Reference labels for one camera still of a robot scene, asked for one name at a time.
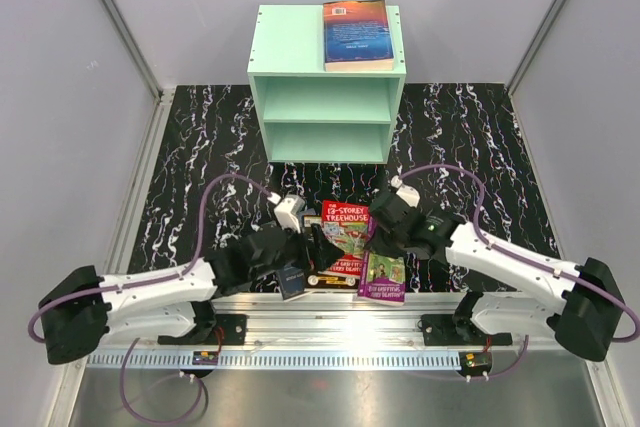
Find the mint green shelf cabinet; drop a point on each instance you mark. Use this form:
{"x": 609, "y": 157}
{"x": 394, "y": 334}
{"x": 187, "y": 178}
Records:
{"x": 309, "y": 115}

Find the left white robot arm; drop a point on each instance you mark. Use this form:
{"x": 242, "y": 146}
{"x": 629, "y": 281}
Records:
{"x": 172, "y": 305}

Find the dark blue 1984 book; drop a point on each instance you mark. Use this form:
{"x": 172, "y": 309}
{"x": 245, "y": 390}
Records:
{"x": 292, "y": 279}

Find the left black mount plate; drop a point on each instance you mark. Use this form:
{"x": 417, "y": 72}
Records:
{"x": 230, "y": 329}

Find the right black mount plate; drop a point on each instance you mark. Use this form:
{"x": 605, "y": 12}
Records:
{"x": 442, "y": 330}

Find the left small circuit board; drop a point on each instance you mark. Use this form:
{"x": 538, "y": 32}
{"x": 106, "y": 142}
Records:
{"x": 205, "y": 358}

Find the blue orange sunset book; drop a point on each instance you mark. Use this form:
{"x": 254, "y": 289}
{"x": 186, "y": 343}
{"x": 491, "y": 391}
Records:
{"x": 357, "y": 36}

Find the right small circuit board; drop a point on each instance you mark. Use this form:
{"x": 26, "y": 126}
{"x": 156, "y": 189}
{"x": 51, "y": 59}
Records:
{"x": 481, "y": 361}

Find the black marble table mat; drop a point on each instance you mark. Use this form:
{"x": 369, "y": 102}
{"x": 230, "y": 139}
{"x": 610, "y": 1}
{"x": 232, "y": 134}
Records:
{"x": 458, "y": 141}

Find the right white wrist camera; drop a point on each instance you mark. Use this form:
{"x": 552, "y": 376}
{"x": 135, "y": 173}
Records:
{"x": 407, "y": 193}

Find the small circuit board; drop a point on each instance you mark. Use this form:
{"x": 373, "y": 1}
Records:
{"x": 205, "y": 358}
{"x": 481, "y": 361}

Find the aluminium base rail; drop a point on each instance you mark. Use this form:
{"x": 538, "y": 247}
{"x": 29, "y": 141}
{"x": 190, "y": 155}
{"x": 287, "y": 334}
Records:
{"x": 323, "y": 317}

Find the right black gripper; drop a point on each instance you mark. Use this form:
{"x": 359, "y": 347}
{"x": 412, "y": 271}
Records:
{"x": 377, "y": 245}

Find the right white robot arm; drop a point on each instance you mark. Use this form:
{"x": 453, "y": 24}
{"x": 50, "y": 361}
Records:
{"x": 579, "y": 305}

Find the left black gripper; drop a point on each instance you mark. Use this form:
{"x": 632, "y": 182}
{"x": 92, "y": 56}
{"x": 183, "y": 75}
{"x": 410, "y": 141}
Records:
{"x": 323, "y": 251}

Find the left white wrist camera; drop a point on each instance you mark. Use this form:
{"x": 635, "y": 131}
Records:
{"x": 287, "y": 210}

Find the white slotted cable duct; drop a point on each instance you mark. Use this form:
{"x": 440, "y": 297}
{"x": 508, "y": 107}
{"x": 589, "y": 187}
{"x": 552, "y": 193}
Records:
{"x": 280, "y": 360}

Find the black back-cover book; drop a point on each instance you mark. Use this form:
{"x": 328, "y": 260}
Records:
{"x": 317, "y": 281}

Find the red 13-storey treehouse book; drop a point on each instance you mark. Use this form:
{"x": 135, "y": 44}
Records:
{"x": 346, "y": 226}

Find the black mount plate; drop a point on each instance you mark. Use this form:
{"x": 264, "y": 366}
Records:
{"x": 442, "y": 330}
{"x": 230, "y": 329}

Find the purple 117-storey treehouse book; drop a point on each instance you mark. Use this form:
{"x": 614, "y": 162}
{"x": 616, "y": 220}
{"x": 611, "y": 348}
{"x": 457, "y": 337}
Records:
{"x": 382, "y": 280}

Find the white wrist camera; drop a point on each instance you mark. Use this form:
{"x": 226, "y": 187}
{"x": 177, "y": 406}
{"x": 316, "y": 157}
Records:
{"x": 407, "y": 193}
{"x": 287, "y": 210}

